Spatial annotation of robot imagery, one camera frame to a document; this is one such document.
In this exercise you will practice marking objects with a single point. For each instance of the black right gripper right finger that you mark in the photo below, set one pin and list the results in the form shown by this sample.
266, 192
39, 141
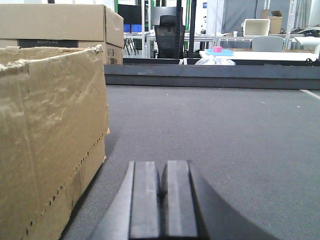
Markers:
193, 210

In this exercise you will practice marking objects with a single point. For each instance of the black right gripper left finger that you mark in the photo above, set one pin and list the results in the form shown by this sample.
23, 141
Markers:
134, 213

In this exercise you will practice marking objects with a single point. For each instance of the worn brown cardboard box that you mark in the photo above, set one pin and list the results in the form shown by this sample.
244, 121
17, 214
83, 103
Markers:
53, 123

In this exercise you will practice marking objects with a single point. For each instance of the crumpled clear plastic bag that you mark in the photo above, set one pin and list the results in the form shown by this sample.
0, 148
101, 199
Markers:
211, 60

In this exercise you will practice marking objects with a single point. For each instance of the light blue tray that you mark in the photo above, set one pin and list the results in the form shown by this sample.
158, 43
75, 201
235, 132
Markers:
224, 52

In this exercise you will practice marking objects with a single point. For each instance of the white table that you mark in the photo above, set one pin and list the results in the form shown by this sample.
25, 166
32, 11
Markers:
270, 56

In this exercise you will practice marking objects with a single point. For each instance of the pink cube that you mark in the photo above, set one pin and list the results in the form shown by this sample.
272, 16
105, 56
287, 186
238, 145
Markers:
217, 49

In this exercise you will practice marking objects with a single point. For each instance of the black mesh office chair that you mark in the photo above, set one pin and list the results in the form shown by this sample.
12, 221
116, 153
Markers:
166, 37

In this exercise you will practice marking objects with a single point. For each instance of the grey chair back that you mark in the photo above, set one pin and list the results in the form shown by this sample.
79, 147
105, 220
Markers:
267, 43

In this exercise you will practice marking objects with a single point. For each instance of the blue storage bin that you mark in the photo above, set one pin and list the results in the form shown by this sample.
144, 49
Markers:
132, 28

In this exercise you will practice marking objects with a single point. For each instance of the white plastic bin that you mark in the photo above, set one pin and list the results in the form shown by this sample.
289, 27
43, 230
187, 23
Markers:
256, 27

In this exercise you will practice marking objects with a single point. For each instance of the black monitor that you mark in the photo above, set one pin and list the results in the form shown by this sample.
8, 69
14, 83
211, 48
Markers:
131, 14

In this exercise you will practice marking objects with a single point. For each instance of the small open cardboard box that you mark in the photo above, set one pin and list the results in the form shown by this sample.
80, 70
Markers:
275, 20

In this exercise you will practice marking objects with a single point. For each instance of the large printed cardboard box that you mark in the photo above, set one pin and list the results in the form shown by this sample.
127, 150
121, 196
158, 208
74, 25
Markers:
63, 25

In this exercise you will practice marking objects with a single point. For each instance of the black low platform frame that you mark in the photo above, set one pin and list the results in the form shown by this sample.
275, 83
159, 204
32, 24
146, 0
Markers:
245, 74

